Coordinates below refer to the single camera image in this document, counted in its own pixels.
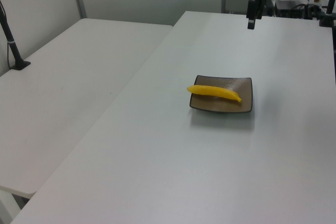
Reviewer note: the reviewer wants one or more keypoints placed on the yellow banana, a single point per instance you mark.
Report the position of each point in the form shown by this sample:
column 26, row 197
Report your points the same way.
column 215, row 91

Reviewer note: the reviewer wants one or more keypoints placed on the square brown ceramic plate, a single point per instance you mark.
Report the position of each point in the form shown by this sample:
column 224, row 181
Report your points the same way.
column 236, row 104

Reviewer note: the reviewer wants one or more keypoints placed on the black electronics box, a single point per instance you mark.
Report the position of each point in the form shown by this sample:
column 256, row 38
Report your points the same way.
column 288, row 7

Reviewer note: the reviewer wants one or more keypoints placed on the white table leg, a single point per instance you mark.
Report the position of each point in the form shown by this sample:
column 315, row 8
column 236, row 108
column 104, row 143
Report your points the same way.
column 5, row 208

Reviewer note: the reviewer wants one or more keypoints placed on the black clamp camera stand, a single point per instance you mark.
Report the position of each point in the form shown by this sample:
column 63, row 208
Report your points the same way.
column 328, row 11

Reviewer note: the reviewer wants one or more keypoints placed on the black camera pole with base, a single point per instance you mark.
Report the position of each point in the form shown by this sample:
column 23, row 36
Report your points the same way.
column 11, row 45

